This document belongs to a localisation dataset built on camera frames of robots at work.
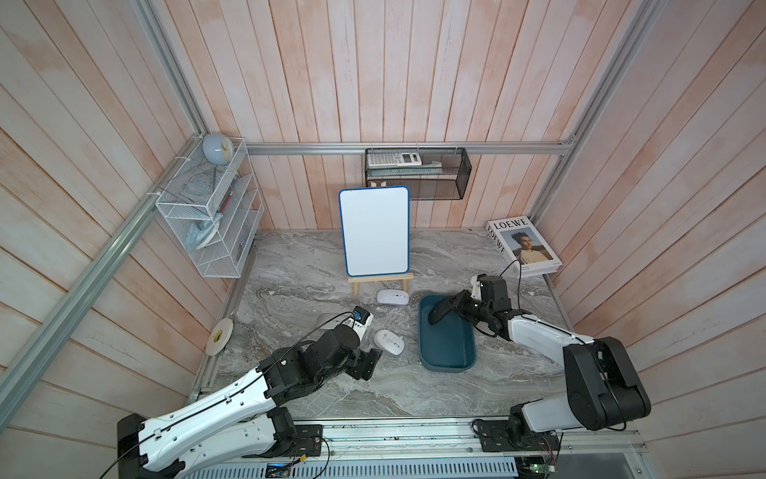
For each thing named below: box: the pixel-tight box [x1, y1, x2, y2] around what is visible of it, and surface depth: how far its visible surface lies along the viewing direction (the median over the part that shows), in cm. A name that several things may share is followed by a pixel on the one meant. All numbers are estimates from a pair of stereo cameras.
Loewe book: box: [484, 215, 564, 278], surface depth 113 cm
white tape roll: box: [205, 317, 234, 357], surface depth 94 cm
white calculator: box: [367, 151, 422, 168], surface depth 92 cm
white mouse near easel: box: [376, 288, 410, 306], surface depth 102 cm
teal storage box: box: [418, 294, 477, 374], surface depth 92 cm
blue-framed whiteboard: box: [339, 185, 411, 278], surface depth 92 cm
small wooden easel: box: [347, 272, 414, 297], surface depth 98 cm
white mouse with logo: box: [373, 329, 405, 356], surface depth 90 cm
